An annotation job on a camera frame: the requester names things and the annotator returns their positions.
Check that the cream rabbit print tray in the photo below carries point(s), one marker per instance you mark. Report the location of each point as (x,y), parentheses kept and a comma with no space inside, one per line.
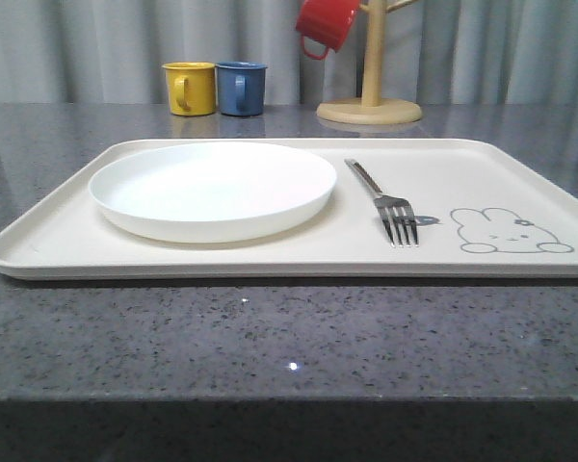
(492,217)

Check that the red enamel mug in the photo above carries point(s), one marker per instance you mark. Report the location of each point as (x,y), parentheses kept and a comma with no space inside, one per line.
(327,22)

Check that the wooden mug tree stand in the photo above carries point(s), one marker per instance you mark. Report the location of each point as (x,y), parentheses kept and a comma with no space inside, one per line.
(371,108)

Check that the blue enamel mug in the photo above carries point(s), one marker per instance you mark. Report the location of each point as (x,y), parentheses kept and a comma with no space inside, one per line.
(241,88)

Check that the white round plate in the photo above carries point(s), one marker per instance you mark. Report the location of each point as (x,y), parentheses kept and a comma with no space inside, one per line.
(213,191)

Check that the yellow enamel mug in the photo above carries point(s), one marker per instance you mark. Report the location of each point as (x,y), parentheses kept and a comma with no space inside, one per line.
(191,88)

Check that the silver metal fork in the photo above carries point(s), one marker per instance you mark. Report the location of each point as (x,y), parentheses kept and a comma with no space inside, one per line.
(396,214)

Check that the grey pleated curtain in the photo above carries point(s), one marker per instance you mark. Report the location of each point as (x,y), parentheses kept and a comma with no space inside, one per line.
(436,52)

